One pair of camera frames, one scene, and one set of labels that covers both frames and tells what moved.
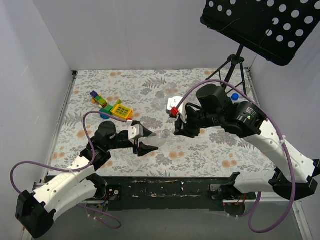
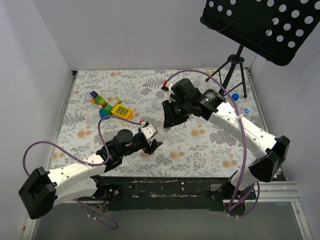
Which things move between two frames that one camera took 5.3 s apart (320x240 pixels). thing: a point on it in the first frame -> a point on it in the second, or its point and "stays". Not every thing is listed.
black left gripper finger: x=146 y=131 -> x=153 y=145
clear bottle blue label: x=235 y=96 stays
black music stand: x=275 y=30 stays
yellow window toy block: x=122 y=112 stays
